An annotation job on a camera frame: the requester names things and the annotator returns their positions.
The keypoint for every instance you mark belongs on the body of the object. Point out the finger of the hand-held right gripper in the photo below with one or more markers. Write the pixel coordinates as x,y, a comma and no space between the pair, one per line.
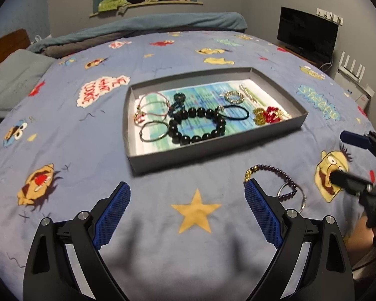
355,140
344,178

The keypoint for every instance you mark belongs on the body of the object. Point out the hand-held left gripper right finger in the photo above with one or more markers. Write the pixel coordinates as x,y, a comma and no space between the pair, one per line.
263,216

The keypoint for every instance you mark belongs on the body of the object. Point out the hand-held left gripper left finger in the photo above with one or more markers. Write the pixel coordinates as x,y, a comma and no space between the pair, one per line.
111,219

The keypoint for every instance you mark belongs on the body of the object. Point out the grey cardboard box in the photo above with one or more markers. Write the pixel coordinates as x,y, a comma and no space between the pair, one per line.
134,160

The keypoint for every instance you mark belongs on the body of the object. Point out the person's right forearm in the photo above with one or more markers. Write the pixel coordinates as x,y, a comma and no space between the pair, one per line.
360,236

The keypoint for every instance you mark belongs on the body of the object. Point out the white router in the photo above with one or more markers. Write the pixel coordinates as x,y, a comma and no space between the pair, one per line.
352,75

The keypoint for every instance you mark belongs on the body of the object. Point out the blue cartoon printed bedsheet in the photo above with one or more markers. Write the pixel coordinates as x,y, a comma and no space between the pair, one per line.
81,150

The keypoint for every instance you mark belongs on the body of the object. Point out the blue-green printed paper sheet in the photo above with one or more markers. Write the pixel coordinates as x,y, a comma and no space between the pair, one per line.
200,125

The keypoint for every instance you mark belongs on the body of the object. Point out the black monitor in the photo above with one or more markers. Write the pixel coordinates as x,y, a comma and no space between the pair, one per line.
307,33

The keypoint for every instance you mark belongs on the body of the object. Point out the grey pillow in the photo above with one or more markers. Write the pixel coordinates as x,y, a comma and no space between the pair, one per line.
12,81

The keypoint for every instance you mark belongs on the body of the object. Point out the grey blanket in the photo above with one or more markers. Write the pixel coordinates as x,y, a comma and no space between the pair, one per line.
75,45

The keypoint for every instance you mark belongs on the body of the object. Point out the wooden headboard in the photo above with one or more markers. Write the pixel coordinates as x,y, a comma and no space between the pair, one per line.
6,42

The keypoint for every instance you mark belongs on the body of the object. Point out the teal duvet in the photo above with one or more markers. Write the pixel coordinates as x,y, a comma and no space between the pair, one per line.
181,22

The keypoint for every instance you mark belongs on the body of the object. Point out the green cloth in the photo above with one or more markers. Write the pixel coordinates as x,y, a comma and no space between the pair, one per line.
111,4

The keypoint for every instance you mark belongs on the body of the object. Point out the wooden window shelf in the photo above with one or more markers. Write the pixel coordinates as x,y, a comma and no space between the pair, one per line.
163,3

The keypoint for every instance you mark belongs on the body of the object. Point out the white wall hooks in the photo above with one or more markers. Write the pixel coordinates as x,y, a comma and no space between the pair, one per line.
330,15

